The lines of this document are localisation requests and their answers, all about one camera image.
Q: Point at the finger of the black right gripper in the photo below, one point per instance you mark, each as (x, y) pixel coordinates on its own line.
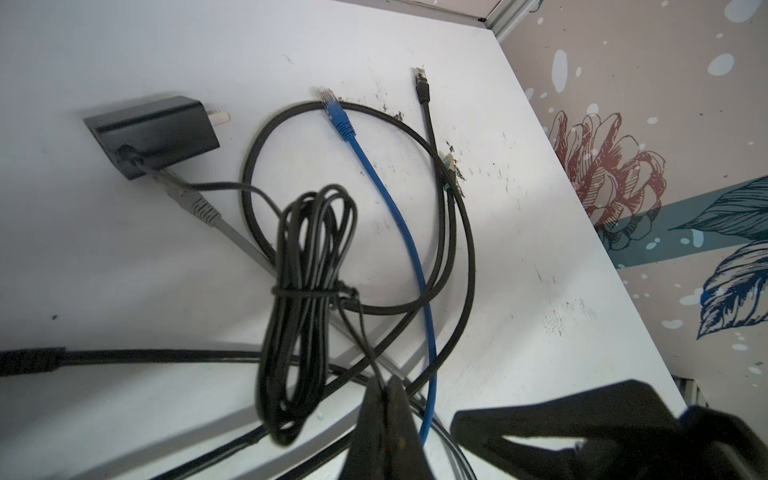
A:
(538, 441)

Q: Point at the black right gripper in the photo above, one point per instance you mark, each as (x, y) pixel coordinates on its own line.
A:
(700, 444)

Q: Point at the small black plug adapter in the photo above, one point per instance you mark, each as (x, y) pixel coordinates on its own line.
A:
(313, 238)

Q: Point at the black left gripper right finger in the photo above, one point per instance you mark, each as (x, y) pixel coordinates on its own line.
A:
(406, 457)

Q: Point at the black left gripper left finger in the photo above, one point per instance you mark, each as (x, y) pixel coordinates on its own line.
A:
(369, 455)

